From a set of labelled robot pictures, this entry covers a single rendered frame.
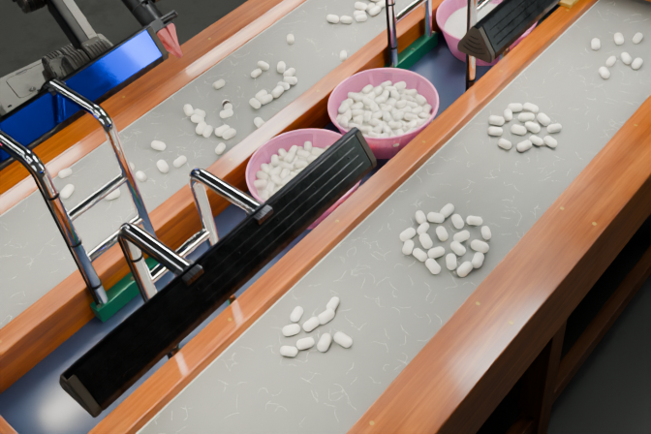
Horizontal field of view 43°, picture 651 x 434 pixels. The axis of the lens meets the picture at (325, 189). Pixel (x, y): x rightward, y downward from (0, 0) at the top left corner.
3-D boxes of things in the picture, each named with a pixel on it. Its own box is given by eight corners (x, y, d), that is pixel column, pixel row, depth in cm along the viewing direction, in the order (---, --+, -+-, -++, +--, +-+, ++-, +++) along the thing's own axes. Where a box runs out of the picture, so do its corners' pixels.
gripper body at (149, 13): (179, 15, 201) (160, -9, 201) (146, 34, 196) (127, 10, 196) (173, 27, 207) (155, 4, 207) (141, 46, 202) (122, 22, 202)
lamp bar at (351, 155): (61, 389, 118) (44, 361, 113) (343, 147, 148) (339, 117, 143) (95, 420, 114) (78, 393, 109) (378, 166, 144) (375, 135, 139)
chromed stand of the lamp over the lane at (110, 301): (51, 279, 182) (-32, 127, 150) (122, 225, 192) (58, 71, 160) (104, 323, 172) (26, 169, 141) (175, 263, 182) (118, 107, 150)
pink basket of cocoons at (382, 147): (316, 158, 201) (311, 128, 194) (352, 90, 218) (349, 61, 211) (421, 176, 193) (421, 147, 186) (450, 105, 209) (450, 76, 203)
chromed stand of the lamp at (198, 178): (169, 377, 161) (101, 223, 130) (241, 310, 171) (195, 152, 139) (235, 432, 151) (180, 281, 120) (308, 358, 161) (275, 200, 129)
